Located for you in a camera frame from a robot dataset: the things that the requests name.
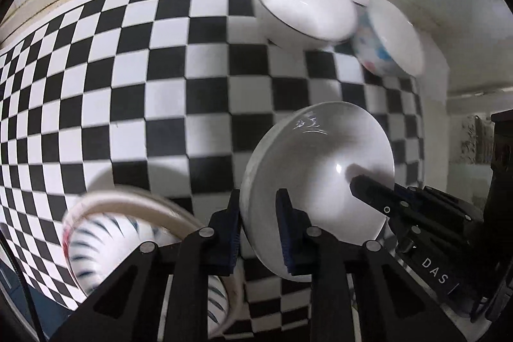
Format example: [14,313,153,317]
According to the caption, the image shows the plain white bowl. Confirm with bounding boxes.
[240,102,395,279]

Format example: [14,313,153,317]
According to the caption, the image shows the white bowl colourful dots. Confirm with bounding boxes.
[351,0,424,78]

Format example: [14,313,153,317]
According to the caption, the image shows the black white checkered mat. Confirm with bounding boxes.
[1,0,424,334]

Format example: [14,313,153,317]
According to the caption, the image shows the white plate blue stripes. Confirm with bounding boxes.
[68,213,232,337]

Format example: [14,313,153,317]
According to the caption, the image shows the white bowl dark rim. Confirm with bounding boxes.
[252,0,357,52]

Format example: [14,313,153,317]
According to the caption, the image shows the black cable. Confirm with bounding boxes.
[0,240,46,342]

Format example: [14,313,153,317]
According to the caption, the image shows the white plate red flower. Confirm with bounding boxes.
[62,221,74,259]

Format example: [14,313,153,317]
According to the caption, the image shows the white plate grey floral pattern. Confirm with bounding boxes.
[62,185,245,342]

